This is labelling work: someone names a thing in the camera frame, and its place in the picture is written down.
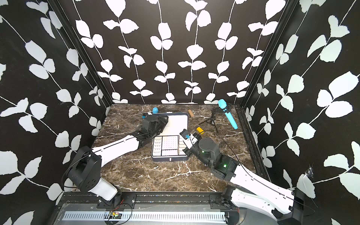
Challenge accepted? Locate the grey jewelry box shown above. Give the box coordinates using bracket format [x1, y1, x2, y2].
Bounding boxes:
[151, 112, 189, 162]

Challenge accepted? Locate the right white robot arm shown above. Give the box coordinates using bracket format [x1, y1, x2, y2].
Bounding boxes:
[183, 134, 304, 225]

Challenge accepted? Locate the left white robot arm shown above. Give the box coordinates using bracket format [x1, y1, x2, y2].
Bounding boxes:
[63, 114, 168, 206]

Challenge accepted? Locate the yellow block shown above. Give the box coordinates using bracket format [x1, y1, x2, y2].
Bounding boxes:
[196, 127, 204, 134]

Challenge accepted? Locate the black tripod mic stand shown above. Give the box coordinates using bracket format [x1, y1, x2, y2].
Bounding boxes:
[199, 104, 232, 134]

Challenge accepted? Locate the blue microphone on stand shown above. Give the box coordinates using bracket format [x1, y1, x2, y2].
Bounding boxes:
[218, 99, 238, 129]

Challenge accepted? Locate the small circuit board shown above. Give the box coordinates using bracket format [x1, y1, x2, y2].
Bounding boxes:
[105, 212, 122, 220]

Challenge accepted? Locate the white perforated strip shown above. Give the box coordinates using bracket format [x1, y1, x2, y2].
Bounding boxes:
[61, 211, 226, 223]

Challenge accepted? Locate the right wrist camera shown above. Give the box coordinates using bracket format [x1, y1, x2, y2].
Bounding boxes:
[180, 129, 198, 142]

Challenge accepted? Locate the black mounting rail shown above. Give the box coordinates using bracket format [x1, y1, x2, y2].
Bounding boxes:
[98, 192, 237, 211]

